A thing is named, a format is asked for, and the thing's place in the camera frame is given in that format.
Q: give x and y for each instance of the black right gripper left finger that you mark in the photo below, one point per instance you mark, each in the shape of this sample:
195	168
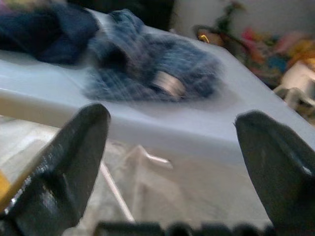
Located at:
61	172

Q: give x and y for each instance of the navy blue garment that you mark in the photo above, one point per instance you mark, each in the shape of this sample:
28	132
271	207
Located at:
49	32

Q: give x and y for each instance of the blue plaid shirt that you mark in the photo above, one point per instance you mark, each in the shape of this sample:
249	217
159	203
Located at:
147	61

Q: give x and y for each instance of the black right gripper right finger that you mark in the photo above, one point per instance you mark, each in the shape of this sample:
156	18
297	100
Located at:
283	172

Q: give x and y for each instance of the pale blue folding table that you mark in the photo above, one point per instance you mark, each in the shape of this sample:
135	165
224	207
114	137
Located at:
197	118

